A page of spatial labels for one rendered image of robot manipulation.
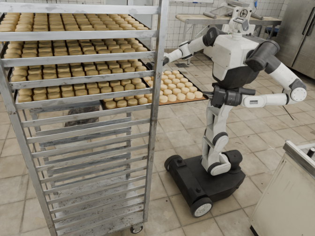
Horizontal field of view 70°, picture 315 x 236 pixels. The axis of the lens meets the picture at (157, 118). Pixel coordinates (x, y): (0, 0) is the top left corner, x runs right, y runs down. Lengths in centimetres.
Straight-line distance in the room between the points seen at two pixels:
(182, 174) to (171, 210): 32
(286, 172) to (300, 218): 27
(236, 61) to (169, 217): 135
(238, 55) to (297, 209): 100
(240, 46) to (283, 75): 28
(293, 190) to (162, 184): 113
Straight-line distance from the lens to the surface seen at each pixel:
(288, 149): 162
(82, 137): 169
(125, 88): 111
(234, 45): 145
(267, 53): 138
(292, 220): 176
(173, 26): 562
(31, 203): 228
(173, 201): 215
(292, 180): 164
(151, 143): 127
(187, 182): 206
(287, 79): 143
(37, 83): 100
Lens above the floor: 174
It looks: 34 degrees down
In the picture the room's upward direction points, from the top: 6 degrees clockwise
